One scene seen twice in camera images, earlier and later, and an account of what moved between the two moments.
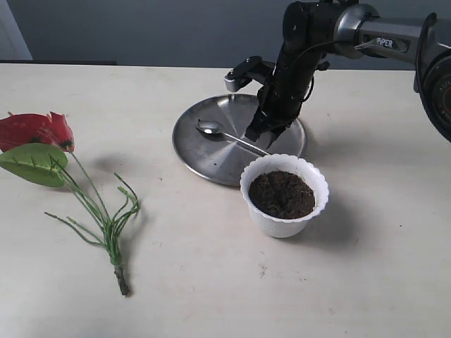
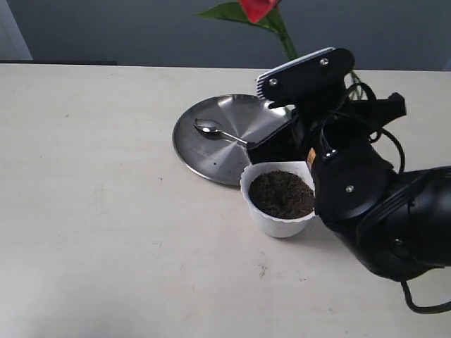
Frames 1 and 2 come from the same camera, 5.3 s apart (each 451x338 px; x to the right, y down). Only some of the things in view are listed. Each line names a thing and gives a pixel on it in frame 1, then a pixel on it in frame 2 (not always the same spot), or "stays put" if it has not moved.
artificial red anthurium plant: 40,146 → 260,11
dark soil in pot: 281,194 stays put
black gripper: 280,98 → 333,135
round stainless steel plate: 217,158 stays put
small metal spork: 214,130 stays put
